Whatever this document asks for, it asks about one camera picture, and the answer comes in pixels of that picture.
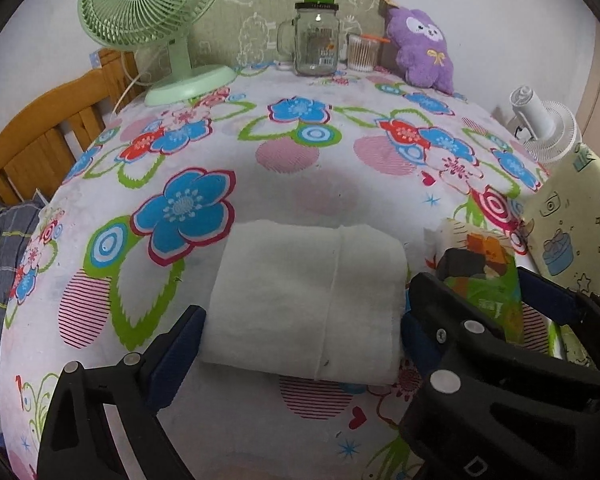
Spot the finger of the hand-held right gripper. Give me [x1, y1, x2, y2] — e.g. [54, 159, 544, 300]
[517, 267, 600, 373]
[409, 249, 600, 386]

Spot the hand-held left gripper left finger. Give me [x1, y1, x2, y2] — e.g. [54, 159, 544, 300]
[36, 305, 207, 480]

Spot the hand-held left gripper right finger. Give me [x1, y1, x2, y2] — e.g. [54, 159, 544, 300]
[399, 310, 600, 480]

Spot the green orange tissue pack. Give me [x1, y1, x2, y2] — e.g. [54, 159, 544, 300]
[424, 217, 529, 347]

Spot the yellow cartoon print storage box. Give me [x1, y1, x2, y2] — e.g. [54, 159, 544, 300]
[522, 142, 600, 371]

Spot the white towel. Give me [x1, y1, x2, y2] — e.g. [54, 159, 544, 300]
[201, 220, 410, 387]

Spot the white standing fan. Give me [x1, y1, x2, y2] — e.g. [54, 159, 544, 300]
[509, 85, 583, 166]

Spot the grey plaid bedding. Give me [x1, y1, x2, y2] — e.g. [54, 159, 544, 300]
[0, 194, 48, 461]

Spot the floral tablecloth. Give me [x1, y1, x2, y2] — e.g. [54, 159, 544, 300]
[0, 62, 571, 480]

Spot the purple plush toy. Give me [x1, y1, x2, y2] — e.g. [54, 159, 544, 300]
[382, 7, 456, 95]

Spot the wooden chair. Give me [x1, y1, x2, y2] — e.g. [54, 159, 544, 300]
[0, 49, 147, 207]

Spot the glass jar with green lid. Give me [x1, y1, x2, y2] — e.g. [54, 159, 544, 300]
[276, 0, 342, 78]

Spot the green desk fan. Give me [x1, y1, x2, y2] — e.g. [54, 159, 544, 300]
[77, 0, 238, 107]

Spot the white fan cable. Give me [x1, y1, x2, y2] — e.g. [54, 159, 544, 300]
[111, 50, 147, 117]

